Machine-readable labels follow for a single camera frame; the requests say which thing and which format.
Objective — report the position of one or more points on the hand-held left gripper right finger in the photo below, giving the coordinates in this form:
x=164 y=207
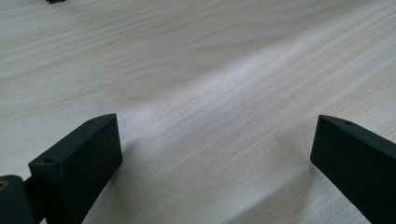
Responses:
x=358 y=165

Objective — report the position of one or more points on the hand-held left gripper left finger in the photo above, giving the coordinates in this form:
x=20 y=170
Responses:
x=81 y=168

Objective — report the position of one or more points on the black desk shelf riser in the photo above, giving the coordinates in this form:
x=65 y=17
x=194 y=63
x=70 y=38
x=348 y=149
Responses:
x=55 y=1

